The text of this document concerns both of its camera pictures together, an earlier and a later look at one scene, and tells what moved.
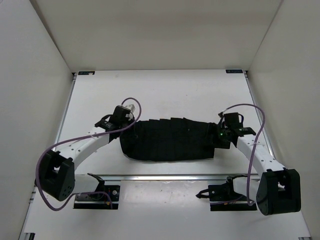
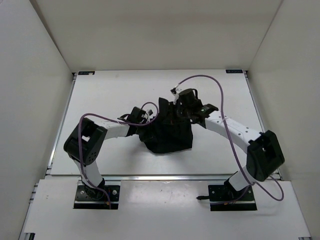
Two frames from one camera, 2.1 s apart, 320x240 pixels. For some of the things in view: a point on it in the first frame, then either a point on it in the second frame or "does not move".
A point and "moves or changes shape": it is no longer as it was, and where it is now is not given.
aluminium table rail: (174, 177) does not move
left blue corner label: (86, 72) does not move
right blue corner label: (233, 71) does not move
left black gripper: (131, 121) to (147, 134)
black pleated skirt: (171, 138) moves or changes shape
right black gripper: (219, 144) to (178, 104)
